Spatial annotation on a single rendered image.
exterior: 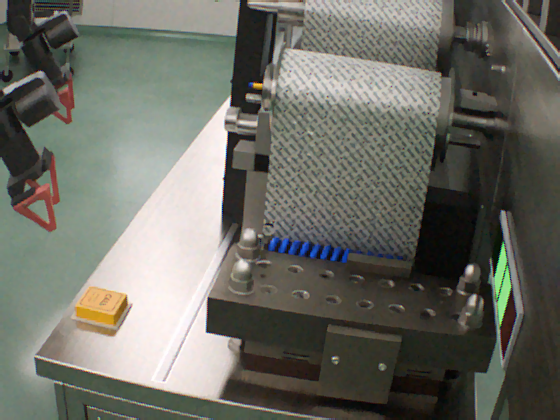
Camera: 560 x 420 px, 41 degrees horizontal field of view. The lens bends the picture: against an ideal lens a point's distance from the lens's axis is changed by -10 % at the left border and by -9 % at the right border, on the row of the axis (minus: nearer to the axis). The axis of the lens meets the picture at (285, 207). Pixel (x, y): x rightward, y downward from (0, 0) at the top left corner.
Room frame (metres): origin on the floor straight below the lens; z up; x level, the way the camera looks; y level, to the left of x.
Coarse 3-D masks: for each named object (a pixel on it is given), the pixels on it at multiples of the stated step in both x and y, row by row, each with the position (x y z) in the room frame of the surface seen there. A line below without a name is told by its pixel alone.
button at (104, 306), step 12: (96, 288) 1.09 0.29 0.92; (84, 300) 1.04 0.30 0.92; (96, 300) 1.05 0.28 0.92; (108, 300) 1.05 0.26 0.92; (120, 300) 1.06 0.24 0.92; (84, 312) 1.02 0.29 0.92; (96, 312) 1.02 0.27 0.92; (108, 312) 1.02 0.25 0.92; (120, 312) 1.05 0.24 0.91; (108, 324) 1.02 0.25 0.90
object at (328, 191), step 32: (288, 160) 1.12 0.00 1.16; (320, 160) 1.12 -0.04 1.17; (352, 160) 1.11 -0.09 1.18; (384, 160) 1.11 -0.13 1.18; (416, 160) 1.10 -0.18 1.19; (288, 192) 1.12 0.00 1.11; (320, 192) 1.12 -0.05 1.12; (352, 192) 1.11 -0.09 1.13; (384, 192) 1.10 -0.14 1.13; (416, 192) 1.10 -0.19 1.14; (288, 224) 1.12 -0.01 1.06; (320, 224) 1.11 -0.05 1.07; (352, 224) 1.11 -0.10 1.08; (384, 224) 1.10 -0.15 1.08; (416, 224) 1.10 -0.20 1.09; (384, 256) 1.10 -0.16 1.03
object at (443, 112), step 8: (272, 80) 1.14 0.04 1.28; (448, 80) 1.15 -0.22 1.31; (448, 88) 1.13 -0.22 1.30; (440, 96) 1.12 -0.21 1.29; (448, 96) 1.12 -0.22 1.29; (440, 104) 1.11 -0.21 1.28; (448, 104) 1.11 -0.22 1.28; (440, 112) 1.11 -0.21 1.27; (448, 112) 1.11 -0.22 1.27; (440, 120) 1.10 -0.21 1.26; (440, 128) 1.10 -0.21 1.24; (440, 136) 1.11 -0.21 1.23; (440, 144) 1.11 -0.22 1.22
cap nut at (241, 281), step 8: (240, 264) 0.96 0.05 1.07; (248, 264) 0.96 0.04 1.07; (232, 272) 0.96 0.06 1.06; (240, 272) 0.95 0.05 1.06; (248, 272) 0.95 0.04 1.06; (232, 280) 0.95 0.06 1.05; (240, 280) 0.95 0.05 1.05; (248, 280) 0.95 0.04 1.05; (232, 288) 0.95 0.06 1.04; (240, 288) 0.95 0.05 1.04; (248, 288) 0.95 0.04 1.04
